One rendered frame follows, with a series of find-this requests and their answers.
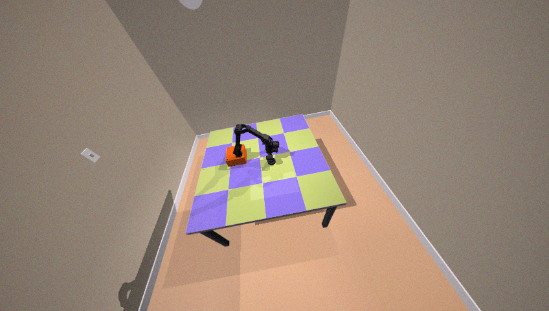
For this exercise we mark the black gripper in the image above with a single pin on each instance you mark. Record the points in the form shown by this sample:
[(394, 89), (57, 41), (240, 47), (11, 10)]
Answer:
[(269, 155)]

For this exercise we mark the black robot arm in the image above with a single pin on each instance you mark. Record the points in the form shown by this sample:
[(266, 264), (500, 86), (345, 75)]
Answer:
[(266, 139)]

